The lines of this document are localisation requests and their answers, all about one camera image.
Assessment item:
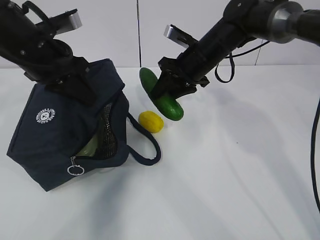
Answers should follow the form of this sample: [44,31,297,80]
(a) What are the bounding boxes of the glass container green lid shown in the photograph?
[76,119,104,157]

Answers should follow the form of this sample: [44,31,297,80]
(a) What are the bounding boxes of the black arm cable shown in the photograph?
[21,0,66,56]
[214,39,320,216]

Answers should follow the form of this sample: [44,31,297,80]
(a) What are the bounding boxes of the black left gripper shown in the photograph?
[23,56,97,105]

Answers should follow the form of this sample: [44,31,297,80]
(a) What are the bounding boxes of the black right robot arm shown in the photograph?
[150,0,320,99]

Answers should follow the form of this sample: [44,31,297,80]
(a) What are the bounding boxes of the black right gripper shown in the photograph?
[151,57,210,100]

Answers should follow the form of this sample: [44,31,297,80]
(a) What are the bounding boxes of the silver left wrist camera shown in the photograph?
[35,8,82,36]

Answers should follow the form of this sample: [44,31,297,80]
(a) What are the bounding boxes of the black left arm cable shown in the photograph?
[21,0,66,56]

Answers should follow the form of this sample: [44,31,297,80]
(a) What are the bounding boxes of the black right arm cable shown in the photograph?
[214,39,320,216]

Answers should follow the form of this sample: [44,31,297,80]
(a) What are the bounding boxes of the navy blue lunch bag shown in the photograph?
[7,58,162,192]

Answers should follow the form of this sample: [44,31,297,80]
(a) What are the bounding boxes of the green cucumber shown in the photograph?
[139,67,184,122]

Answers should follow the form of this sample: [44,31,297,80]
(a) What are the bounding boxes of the yellow lemon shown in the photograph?
[138,111,164,133]

